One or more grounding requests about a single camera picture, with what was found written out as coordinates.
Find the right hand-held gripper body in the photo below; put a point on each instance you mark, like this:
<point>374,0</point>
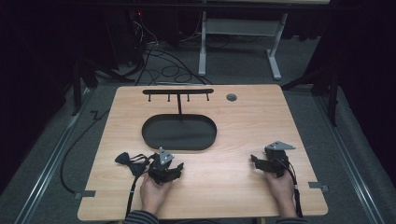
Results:
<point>275,163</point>

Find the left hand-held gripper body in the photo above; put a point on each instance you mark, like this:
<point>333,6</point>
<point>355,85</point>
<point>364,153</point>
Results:
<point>161,170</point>

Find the black bow tie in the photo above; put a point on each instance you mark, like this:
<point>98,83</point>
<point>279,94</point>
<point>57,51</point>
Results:
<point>134,165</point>

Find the person's left hand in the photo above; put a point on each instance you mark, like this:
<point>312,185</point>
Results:
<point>152,194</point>

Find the person's right hand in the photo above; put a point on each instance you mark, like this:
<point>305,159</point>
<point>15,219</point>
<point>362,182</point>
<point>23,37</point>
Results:
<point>282,191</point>

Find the black hook rack with tray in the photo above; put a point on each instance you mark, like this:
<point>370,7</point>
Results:
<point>179,133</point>

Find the grey table grommet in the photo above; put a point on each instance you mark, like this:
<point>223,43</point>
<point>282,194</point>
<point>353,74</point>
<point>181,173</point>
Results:
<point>231,97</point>

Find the black metal stand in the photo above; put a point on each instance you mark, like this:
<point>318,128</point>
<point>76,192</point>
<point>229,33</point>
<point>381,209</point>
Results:
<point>77,90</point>
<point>333,93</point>

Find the grey table bracket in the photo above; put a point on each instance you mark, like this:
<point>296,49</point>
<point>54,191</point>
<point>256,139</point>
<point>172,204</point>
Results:
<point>84,194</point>
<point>317,186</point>

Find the metal floor rail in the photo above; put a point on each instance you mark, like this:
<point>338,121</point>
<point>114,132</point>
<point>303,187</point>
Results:
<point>45,174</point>
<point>353,174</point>

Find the white metal desk frame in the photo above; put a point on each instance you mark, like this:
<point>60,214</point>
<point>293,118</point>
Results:
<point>202,46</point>

